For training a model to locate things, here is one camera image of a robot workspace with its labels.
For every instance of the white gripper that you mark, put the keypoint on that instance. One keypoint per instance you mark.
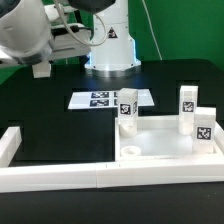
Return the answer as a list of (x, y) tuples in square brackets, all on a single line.
[(65, 46)]

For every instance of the white square tabletop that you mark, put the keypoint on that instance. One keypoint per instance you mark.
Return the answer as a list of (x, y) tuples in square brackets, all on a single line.
[(158, 137)]

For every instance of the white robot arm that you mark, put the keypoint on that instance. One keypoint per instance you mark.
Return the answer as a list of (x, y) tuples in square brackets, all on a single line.
[(35, 34)]

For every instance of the white marker sheet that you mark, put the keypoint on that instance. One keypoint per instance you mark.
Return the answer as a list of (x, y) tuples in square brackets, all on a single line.
[(105, 99)]

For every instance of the white U-shaped fence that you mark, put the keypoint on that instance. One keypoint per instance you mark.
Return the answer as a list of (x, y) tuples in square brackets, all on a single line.
[(103, 174)]

